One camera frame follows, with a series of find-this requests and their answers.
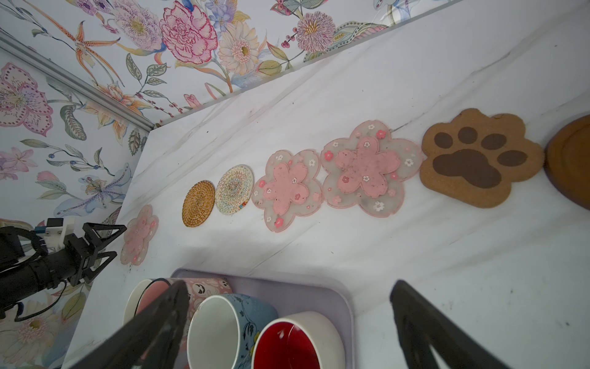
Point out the colourful patterned round coaster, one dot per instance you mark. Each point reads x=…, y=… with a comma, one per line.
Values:
x=234, y=190

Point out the red inside white mug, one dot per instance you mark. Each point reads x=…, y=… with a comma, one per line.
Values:
x=303, y=340

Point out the lilac tray mat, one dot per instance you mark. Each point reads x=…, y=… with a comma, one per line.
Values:
x=291, y=294

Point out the cream mug purple handle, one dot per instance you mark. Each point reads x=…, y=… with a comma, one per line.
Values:
x=133, y=300

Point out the white mug blue handle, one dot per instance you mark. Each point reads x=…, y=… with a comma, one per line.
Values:
x=224, y=330

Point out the woven tan round coaster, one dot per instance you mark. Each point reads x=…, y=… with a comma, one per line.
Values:
x=198, y=204

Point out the aluminium corner post left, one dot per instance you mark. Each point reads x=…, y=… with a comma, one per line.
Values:
x=25, y=54

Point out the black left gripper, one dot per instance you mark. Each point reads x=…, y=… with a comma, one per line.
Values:
x=74, y=264

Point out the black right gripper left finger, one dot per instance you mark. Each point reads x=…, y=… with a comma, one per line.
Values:
x=152, y=339

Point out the brown wooden round coaster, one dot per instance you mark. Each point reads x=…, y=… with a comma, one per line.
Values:
x=567, y=161

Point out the cork paw coaster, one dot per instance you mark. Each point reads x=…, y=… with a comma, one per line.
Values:
x=476, y=158

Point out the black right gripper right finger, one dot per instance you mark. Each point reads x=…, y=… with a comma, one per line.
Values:
x=423, y=329

